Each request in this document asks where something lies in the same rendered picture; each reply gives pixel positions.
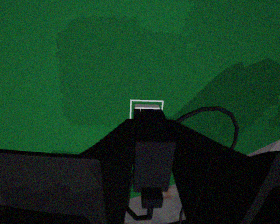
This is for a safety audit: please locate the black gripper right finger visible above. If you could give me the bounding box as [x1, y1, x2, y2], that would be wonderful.
[167, 120, 280, 224]

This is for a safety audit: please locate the green circuit board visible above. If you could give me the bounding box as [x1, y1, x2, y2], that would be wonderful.
[0, 0, 280, 155]

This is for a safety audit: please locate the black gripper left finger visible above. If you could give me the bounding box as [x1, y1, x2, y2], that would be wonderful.
[0, 119, 135, 224]

